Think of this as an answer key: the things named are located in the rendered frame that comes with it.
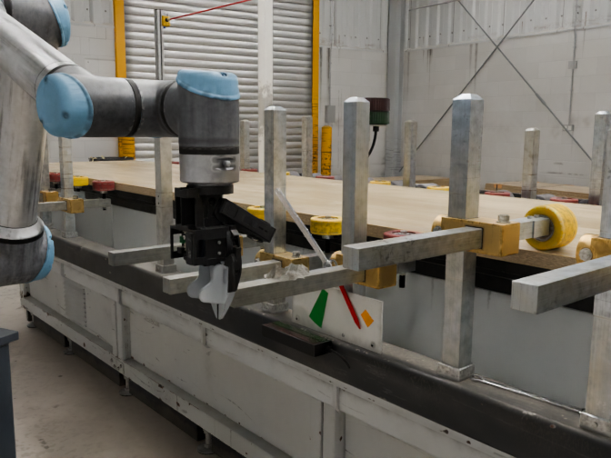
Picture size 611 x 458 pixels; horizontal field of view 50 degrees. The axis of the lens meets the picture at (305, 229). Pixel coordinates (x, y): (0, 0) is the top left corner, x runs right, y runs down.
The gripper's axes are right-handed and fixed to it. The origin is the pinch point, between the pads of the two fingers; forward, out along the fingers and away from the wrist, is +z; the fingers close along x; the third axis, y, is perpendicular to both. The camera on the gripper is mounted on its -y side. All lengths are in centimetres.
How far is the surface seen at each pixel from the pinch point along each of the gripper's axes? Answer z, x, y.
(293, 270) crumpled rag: -4.6, 0.5, -13.8
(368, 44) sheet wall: -169, -727, -776
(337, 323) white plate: 9.6, -5.6, -30.3
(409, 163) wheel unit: -15, -82, -140
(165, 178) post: -14, -78, -33
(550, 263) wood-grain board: -6, 28, -49
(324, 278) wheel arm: -2.4, 1.5, -20.1
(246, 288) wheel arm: -3.2, 1.5, -3.5
